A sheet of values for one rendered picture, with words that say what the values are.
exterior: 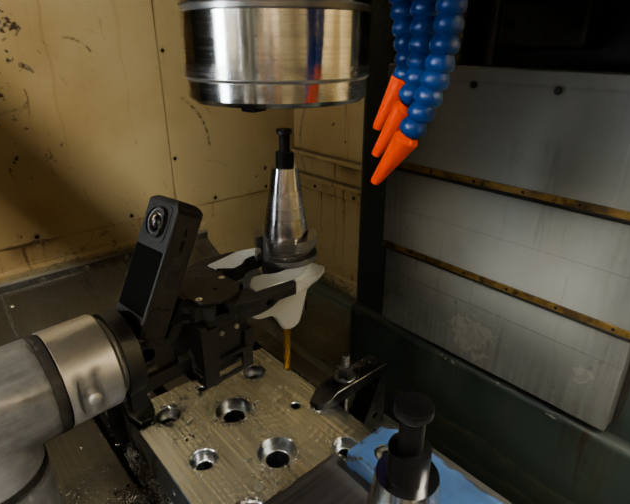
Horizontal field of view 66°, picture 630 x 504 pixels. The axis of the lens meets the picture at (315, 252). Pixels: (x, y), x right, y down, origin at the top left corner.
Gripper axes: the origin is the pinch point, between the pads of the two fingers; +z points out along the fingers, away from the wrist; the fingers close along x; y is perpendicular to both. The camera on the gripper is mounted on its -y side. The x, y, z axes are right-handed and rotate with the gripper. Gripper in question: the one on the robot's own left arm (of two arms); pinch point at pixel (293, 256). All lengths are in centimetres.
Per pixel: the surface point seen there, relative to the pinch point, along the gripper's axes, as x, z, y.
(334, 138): -74, 87, 10
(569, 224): 14.1, 40.9, 3.8
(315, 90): 6.9, -3.8, -17.3
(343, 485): 20.9, -15.7, 2.7
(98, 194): -100, 19, 19
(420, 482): 27.3, -18.7, -5.3
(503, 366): 8, 42, 32
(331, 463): 19.3, -15.0, 2.8
